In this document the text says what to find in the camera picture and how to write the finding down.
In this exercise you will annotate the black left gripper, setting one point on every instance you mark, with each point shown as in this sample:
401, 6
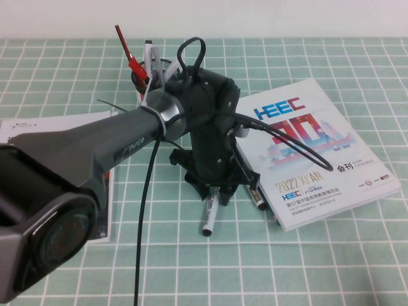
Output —
216, 153

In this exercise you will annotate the white marker with black cap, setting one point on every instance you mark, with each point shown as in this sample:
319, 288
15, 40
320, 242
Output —
210, 213

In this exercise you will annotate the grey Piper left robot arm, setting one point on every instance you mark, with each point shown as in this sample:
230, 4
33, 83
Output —
79, 143

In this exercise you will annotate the clear plastic pen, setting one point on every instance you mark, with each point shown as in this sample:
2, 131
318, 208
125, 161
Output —
170, 71

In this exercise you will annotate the black mesh pen holder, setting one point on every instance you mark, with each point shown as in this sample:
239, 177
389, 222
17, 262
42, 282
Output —
167, 63

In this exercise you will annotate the grey pen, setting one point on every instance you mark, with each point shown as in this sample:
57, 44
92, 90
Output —
157, 60

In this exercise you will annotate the white pen with black tip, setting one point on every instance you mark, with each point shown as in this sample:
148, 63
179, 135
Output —
148, 57

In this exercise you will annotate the red pen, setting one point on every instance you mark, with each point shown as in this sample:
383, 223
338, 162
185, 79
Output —
127, 51

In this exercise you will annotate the black marker with brown label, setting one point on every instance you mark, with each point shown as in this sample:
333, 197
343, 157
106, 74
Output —
257, 199

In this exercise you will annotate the white zip tie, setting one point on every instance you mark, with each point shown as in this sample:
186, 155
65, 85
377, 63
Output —
145, 95

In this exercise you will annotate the white HEEC catalogue book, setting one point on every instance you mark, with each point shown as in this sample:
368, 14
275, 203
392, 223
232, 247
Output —
334, 178

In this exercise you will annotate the green checked tablecloth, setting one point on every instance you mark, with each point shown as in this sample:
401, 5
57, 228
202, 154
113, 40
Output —
318, 271

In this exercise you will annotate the black zip tie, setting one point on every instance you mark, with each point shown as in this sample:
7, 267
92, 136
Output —
110, 103

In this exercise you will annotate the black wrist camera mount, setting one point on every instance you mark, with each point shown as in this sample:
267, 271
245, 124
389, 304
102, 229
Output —
178, 157

